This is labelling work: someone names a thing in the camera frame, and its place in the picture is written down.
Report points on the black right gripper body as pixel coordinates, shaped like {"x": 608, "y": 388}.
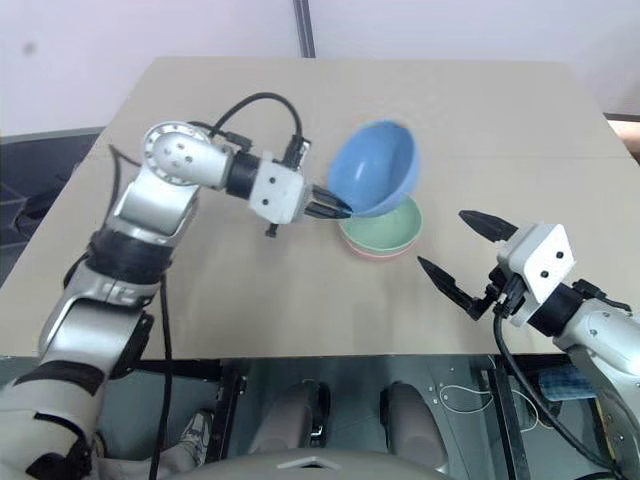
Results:
{"x": 500, "y": 295}

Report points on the blue checked cloth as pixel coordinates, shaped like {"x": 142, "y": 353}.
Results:
{"x": 565, "y": 384}

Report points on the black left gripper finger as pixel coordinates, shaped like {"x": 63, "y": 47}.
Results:
{"x": 334, "y": 199}
{"x": 330, "y": 212}

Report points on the black table frame bar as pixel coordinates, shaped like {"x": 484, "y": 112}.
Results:
{"x": 227, "y": 405}
{"x": 507, "y": 420}

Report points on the blue bowl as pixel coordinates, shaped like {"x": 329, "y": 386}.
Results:
{"x": 375, "y": 165}

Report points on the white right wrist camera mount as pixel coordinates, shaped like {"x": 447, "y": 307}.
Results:
{"x": 542, "y": 260}

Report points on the dark rounded robot leg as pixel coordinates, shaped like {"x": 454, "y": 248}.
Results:
{"x": 295, "y": 415}
{"x": 412, "y": 425}

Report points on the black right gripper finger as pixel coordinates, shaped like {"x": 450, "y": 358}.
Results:
{"x": 487, "y": 226}
{"x": 445, "y": 282}

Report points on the grey robot torso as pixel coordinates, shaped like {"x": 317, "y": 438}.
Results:
{"x": 320, "y": 465}

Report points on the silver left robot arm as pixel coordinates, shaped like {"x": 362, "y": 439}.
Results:
{"x": 165, "y": 200}

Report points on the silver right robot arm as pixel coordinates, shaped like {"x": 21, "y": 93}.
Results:
{"x": 600, "y": 340}

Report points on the grey vertical wall post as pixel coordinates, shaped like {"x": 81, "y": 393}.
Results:
{"x": 305, "y": 27}

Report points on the grey sneaker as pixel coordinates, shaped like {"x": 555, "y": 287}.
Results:
{"x": 197, "y": 435}

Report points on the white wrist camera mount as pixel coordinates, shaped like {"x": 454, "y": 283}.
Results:
{"x": 277, "y": 192}
{"x": 542, "y": 260}

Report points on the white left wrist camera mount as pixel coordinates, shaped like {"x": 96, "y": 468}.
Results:
{"x": 277, "y": 192}

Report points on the pink bowl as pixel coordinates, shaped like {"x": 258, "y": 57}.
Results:
{"x": 380, "y": 255}

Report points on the green bowl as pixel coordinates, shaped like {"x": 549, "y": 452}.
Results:
{"x": 390, "y": 227}

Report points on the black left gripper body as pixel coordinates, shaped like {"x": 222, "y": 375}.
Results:
{"x": 311, "y": 201}

